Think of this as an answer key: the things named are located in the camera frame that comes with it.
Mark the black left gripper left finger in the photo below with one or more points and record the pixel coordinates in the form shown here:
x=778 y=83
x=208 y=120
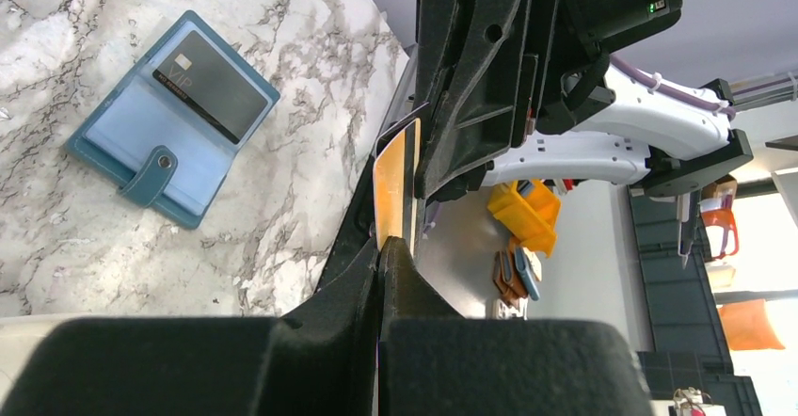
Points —
x=318 y=359

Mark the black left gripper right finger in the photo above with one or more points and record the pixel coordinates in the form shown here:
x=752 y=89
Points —
x=432 y=361

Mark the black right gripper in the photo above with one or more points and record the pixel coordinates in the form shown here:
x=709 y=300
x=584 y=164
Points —
x=469 y=64

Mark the black credit card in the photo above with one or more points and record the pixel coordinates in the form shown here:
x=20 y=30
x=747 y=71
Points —
x=399 y=123
x=214 y=87

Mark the gold credit card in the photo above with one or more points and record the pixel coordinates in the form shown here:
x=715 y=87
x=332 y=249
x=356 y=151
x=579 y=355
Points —
x=396 y=208

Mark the blue leather card holder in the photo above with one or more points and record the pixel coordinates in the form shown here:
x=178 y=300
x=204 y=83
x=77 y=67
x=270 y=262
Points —
x=157 y=151

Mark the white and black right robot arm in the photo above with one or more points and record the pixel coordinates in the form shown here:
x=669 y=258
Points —
x=665 y=139

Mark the dark grey storage crates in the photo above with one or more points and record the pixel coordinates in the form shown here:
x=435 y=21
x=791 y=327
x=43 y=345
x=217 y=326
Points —
x=689 y=345

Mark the orange handled tool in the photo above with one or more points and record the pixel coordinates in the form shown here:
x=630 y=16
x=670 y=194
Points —
x=715 y=205

